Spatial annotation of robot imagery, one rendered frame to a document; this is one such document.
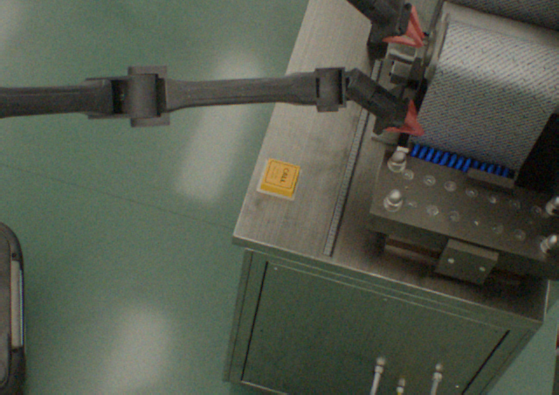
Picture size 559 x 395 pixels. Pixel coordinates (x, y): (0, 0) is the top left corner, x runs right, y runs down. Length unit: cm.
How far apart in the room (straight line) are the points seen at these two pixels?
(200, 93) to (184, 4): 184
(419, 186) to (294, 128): 34
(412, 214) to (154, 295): 119
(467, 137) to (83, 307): 137
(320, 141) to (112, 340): 102
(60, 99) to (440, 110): 75
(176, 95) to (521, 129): 68
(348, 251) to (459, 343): 36
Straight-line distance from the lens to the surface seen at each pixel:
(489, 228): 210
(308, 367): 263
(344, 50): 245
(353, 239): 217
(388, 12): 193
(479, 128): 210
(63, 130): 337
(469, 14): 214
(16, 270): 286
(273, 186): 218
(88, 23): 364
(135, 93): 183
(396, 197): 204
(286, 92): 195
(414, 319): 228
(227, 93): 190
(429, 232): 207
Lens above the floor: 276
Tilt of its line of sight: 58 degrees down
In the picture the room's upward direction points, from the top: 12 degrees clockwise
